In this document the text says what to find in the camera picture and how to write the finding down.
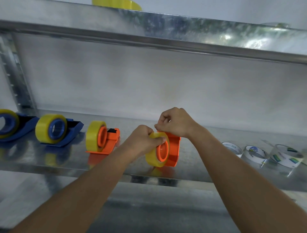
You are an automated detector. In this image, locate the person's right hand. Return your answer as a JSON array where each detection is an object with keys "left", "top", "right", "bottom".
[{"left": 154, "top": 107, "right": 201, "bottom": 140}]

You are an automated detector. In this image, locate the person's right forearm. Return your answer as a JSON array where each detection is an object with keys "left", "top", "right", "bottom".
[{"left": 188, "top": 125, "right": 307, "bottom": 233}]

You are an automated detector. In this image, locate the person's left hand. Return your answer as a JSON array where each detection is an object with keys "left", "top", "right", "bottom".
[{"left": 122, "top": 125, "right": 166, "bottom": 164}]

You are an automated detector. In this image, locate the orange tape dispenser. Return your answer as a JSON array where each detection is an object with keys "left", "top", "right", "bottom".
[
  {"left": 156, "top": 131, "right": 182, "bottom": 168},
  {"left": 85, "top": 126, "right": 121, "bottom": 156}
]

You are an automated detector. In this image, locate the blue tape dispenser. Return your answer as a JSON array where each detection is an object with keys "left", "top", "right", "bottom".
[
  {"left": 39, "top": 118, "right": 85, "bottom": 147},
  {"left": 0, "top": 112, "right": 40, "bottom": 142}
]

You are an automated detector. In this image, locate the clear plastic packaging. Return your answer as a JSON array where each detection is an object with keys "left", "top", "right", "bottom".
[{"left": 260, "top": 22, "right": 291, "bottom": 29}]

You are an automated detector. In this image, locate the white tape core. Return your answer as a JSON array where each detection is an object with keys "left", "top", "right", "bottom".
[
  {"left": 221, "top": 141, "right": 244, "bottom": 158},
  {"left": 242, "top": 145, "right": 270, "bottom": 166},
  {"left": 270, "top": 144, "right": 304, "bottom": 169}
]

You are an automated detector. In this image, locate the person's left forearm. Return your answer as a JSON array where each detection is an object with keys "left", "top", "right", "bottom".
[{"left": 11, "top": 145, "right": 135, "bottom": 233}]

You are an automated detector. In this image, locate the galvanized metal shelving rack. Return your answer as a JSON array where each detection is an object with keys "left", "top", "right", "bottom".
[{"left": 0, "top": 0, "right": 307, "bottom": 233}]

